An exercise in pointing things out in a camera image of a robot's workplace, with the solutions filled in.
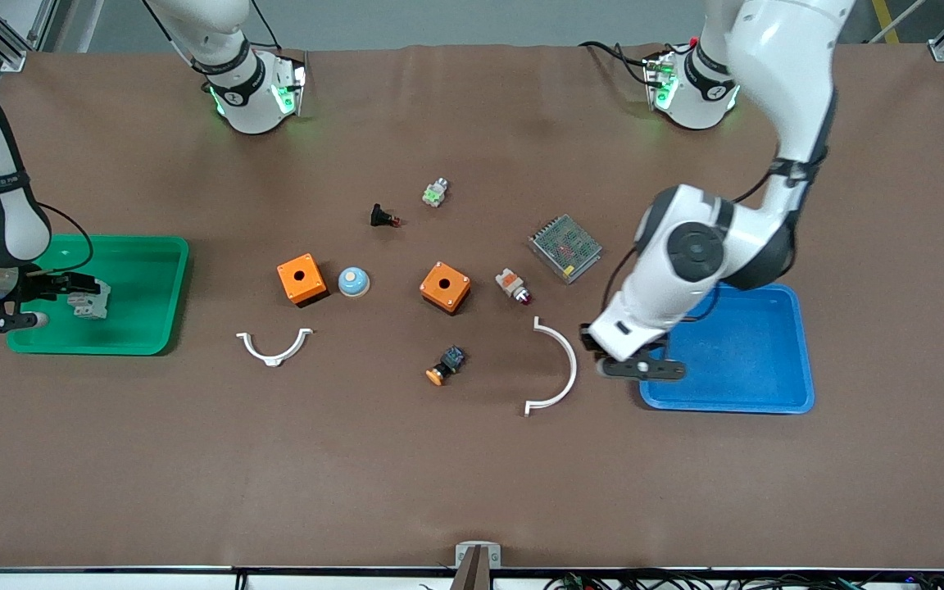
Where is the red push button switch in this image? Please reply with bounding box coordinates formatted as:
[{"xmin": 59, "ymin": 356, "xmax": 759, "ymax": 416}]
[{"xmin": 495, "ymin": 267, "xmax": 533, "ymax": 306}]

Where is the grey metal bracket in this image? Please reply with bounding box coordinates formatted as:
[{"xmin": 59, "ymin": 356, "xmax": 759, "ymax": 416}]
[{"xmin": 456, "ymin": 541, "xmax": 502, "ymax": 570}]

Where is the white circuit breaker red lever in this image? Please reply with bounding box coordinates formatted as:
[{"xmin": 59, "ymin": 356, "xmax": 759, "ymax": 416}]
[{"xmin": 69, "ymin": 281, "xmax": 111, "ymax": 320}]

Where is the brown table mat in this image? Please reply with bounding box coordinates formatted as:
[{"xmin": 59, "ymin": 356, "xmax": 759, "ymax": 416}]
[{"xmin": 0, "ymin": 41, "xmax": 944, "ymax": 572}]

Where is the green plastic tray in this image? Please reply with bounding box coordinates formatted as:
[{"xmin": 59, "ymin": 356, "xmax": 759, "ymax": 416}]
[{"xmin": 7, "ymin": 235, "xmax": 190, "ymax": 356}]

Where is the orange button enclosure box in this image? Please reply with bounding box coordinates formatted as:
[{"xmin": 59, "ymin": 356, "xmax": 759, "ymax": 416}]
[
  {"xmin": 277, "ymin": 254, "xmax": 329, "ymax": 308},
  {"xmin": 420, "ymin": 261, "xmax": 472, "ymax": 315}
]

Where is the blue plastic tray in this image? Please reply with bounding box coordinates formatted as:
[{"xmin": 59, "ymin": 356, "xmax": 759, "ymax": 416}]
[{"xmin": 638, "ymin": 283, "xmax": 815, "ymax": 415}]

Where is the black left arm base cable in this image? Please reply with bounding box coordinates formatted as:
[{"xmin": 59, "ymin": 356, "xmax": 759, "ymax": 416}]
[{"xmin": 579, "ymin": 39, "xmax": 661, "ymax": 87}]

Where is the small white pipe clamp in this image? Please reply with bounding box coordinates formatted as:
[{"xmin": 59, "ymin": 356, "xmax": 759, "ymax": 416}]
[{"xmin": 236, "ymin": 329, "xmax": 314, "ymax": 367}]

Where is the large white pipe clamp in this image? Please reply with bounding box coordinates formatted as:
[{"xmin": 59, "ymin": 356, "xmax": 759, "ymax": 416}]
[{"xmin": 524, "ymin": 317, "xmax": 579, "ymax": 417}]

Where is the orange push button switch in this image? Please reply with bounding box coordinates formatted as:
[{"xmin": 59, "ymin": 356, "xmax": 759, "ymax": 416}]
[{"xmin": 426, "ymin": 346, "xmax": 466, "ymax": 387}]

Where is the metal mesh power supply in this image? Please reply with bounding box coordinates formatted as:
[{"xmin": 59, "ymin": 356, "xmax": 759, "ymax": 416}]
[{"xmin": 529, "ymin": 215, "xmax": 603, "ymax": 284}]

